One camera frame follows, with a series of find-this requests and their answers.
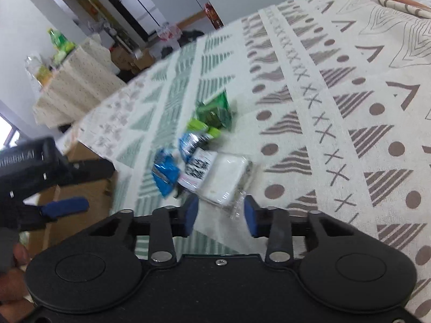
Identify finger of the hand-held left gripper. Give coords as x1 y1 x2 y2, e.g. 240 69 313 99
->
64 159 115 186
23 196 90 223

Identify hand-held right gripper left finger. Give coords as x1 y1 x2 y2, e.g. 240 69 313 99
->
86 193 200 267

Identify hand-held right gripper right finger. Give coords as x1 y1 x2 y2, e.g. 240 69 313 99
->
243 194 371 267

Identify brown cardboard box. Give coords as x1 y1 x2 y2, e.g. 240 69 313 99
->
20 141 118 259

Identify white packet with black label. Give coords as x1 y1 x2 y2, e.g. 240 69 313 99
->
175 150 253 221

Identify person's left forearm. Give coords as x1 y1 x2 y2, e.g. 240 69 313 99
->
0 228 19 274

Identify person's left hand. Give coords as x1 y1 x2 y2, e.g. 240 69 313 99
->
0 241 32 307

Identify blue and green snack packet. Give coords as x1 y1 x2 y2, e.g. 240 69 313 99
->
178 118 221 164

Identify table with dotted cloth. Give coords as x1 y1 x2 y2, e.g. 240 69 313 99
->
33 38 126 128

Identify yellow drink bottle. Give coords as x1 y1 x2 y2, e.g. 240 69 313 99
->
36 65 53 85

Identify dark green snack packet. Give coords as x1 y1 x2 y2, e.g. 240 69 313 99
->
196 90 236 132

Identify clear plastic bag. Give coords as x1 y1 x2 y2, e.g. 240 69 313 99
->
24 54 44 81

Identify small cardboard box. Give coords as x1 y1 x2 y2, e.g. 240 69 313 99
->
111 48 138 71

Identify green plastic bottle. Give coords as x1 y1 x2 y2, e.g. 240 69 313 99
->
49 29 68 52

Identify pink and white bag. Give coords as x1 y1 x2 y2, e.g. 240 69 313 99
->
155 23 180 41

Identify black shoes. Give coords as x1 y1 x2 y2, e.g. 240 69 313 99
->
177 30 205 47

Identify red-brown drink bottle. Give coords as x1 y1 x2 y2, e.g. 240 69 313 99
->
205 3 224 30

